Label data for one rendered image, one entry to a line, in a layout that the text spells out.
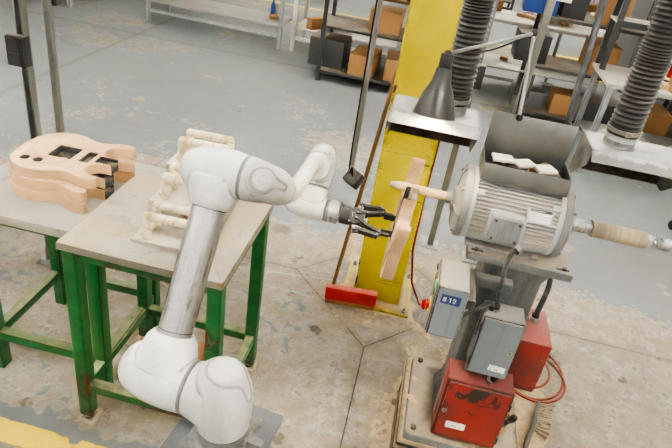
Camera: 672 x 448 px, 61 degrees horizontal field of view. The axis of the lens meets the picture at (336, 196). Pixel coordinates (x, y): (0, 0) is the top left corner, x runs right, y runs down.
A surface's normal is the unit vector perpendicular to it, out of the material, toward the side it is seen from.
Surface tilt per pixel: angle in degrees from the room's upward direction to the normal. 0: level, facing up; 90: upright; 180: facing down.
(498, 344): 90
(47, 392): 0
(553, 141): 90
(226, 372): 6
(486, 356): 90
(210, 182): 65
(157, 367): 55
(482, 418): 90
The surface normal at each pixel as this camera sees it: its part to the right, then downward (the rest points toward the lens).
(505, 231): -0.20, 0.46
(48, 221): 0.14, -0.86
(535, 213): -0.11, 0.00
